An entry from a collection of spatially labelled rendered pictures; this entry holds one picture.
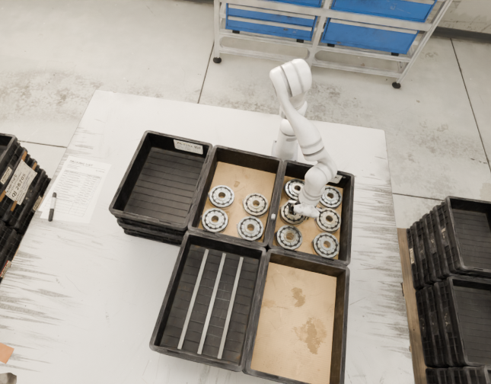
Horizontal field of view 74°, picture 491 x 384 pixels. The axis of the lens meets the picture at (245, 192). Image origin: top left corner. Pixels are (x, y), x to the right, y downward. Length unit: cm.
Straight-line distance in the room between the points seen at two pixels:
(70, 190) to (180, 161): 52
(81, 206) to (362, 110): 235
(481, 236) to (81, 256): 197
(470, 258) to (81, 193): 194
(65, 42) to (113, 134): 197
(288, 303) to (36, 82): 276
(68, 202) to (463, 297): 199
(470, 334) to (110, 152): 197
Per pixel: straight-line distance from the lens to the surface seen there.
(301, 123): 98
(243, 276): 125
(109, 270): 146
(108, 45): 351
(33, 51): 366
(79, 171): 171
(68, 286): 150
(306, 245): 133
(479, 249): 212
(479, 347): 208
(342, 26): 299
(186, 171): 144
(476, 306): 213
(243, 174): 143
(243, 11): 294
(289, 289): 126
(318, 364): 125
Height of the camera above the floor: 204
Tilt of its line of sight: 60 degrees down
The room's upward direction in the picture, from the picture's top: 8 degrees clockwise
